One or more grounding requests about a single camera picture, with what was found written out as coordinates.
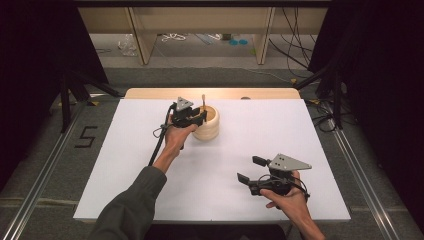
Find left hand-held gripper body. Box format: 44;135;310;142
170;96;202;129

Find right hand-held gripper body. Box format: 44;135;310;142
248;153;313;197

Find ringed wooden brush holder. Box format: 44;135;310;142
191;105;221;142

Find person's left hand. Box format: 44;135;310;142
164;114;199;158

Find person's right hand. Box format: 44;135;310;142
259;170;312;222

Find white table mat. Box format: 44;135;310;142
73;98;352;223

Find light wooden shelf unit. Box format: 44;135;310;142
78;6;329;66

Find clear plastic bag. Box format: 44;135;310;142
117;33;138;58

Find black metal stand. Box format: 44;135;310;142
294;64;345;130
59;69;123;134

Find black curtain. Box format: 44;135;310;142
308;0;424;231
0;0;109;193

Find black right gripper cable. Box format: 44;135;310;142
258;173;312;202

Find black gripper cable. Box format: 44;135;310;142
258;173;312;202
147;102;178;167

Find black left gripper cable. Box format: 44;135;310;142
147;102;178;167

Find bundle of black floor cables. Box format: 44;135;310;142
306;98;336;133

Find white coiled cable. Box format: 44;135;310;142
160;32;188;43

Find metal floor rail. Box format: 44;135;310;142
0;101;88;240
324;99;403;240

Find hanging black cables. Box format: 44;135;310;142
268;6;319;79

